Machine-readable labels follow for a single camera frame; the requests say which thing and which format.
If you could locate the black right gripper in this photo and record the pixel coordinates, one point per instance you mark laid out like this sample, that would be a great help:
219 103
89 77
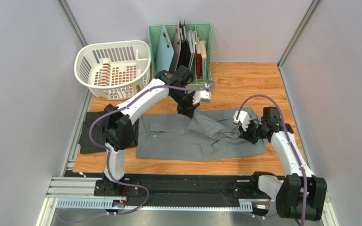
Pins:
248 134

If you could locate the pink grey clipboard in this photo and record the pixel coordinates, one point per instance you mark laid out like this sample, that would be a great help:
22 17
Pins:
176 47

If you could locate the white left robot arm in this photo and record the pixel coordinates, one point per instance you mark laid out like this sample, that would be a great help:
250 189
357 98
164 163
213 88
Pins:
120 122

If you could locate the light blue clipboard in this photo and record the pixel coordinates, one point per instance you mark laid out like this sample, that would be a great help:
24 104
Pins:
165 52

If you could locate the red book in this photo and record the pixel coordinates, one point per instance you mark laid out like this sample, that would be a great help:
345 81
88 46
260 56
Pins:
198 58

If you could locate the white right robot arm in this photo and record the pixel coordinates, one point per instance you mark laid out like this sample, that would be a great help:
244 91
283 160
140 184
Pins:
301 195

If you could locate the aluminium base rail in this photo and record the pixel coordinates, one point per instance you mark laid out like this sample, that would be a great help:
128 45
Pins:
77 187

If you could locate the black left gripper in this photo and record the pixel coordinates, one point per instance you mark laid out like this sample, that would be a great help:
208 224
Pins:
188 110

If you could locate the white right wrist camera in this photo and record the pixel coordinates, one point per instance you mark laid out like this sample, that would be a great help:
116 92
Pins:
242 119

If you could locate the teal book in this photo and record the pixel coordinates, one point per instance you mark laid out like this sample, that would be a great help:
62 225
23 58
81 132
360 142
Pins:
204 60

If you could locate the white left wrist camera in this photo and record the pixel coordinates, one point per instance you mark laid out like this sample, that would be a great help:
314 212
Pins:
202 95

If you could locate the white plastic laundry basket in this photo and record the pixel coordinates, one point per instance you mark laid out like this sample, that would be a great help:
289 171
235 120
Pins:
114 70

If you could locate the white slotted cable duct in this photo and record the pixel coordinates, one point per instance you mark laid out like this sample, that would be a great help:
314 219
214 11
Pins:
244 206

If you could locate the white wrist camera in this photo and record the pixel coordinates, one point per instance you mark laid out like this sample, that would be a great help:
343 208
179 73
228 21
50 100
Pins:
242 119
202 95

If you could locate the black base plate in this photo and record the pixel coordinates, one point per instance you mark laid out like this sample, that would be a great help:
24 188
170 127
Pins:
189 190

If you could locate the black folder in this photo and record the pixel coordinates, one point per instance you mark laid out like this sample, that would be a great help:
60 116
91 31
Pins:
185 52

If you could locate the green file organizer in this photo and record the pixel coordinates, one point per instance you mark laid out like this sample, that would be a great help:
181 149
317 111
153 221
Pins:
204 31

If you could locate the grey long sleeve shirt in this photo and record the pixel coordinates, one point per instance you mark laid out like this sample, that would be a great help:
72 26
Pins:
209 135

